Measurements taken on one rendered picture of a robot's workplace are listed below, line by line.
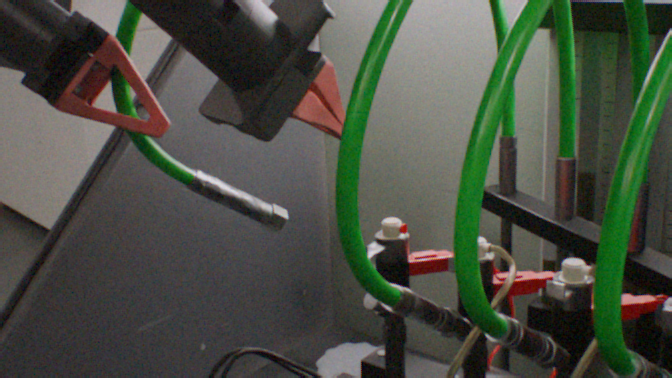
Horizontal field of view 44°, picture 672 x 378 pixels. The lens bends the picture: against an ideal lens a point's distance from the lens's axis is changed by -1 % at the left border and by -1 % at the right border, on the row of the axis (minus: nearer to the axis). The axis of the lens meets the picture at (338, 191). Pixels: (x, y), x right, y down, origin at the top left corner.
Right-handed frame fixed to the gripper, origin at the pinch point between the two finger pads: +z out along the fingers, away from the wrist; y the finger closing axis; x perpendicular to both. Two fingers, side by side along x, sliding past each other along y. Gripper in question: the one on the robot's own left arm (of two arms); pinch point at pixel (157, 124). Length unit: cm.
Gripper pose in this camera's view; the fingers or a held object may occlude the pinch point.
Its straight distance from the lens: 66.4
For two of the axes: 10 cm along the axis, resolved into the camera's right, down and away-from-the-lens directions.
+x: -5.9, 8.0, -0.4
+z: 7.9, 5.9, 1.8
